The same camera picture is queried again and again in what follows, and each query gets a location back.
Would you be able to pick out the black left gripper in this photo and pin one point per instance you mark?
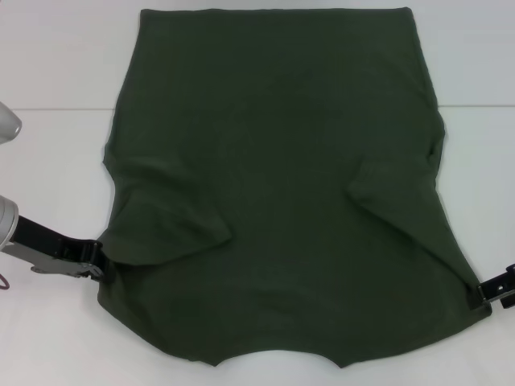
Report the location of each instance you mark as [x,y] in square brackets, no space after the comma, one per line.
[44,245]

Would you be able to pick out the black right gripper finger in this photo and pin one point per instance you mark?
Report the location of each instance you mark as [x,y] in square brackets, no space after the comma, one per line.
[501,283]
[506,303]

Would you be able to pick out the dark green t-shirt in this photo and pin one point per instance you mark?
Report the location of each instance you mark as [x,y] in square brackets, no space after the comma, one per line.
[273,181]

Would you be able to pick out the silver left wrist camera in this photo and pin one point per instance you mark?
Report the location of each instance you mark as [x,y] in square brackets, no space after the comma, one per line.
[9,122]

